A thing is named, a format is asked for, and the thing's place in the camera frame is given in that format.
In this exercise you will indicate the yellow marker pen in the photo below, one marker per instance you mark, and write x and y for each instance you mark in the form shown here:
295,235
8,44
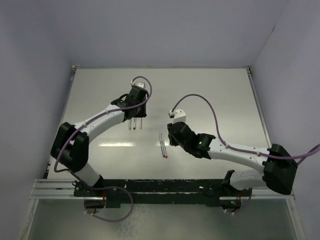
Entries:
140,123

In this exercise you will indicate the blue marker pen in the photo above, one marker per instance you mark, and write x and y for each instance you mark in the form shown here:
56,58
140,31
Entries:
135,124

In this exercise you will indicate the green marker pen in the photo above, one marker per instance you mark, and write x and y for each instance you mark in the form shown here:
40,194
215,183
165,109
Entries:
130,124

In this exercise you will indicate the purple marker pen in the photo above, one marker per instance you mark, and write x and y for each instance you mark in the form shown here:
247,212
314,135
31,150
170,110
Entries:
161,146

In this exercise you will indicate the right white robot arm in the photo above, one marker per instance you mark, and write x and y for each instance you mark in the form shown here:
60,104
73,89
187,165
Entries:
268,167

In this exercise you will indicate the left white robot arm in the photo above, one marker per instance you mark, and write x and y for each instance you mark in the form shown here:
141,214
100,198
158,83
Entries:
71,144

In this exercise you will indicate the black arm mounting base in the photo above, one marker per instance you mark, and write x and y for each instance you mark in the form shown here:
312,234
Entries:
116,192

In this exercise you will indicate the red marker pen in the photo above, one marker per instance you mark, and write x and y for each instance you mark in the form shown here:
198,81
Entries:
163,146

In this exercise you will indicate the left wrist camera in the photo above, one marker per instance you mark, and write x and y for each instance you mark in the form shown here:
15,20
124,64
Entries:
138,83

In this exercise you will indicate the aluminium frame rail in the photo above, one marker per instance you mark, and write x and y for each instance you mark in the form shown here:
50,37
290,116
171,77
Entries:
52,189

